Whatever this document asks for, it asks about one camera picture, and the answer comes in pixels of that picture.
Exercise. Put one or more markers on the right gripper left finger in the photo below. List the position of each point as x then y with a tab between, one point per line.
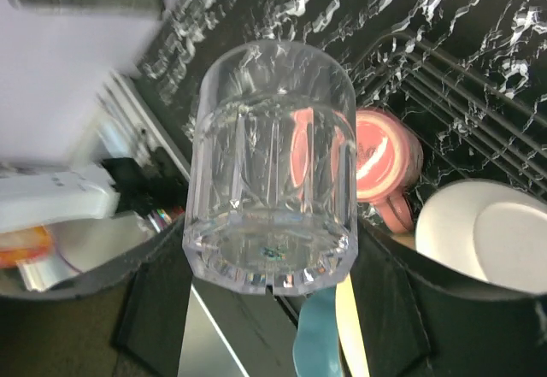
134	305

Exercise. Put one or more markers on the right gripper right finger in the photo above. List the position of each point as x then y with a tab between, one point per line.
419	318

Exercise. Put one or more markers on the orange bird plate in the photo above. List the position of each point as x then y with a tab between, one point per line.
349	329

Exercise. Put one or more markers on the teal scalloped plate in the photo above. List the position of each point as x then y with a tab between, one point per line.
315	350

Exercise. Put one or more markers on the white watermelon pattern plate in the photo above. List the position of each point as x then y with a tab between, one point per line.
487	231

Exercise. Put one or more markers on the pink mug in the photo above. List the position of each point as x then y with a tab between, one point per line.
389	159

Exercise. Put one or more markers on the clear drinking glass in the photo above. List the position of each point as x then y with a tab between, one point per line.
272	197

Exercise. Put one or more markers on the black wire dish rack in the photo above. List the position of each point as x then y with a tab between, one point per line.
475	125

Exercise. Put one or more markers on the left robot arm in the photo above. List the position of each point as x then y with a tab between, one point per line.
43	198

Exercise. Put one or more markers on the black marble pattern mat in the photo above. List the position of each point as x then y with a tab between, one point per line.
197	32

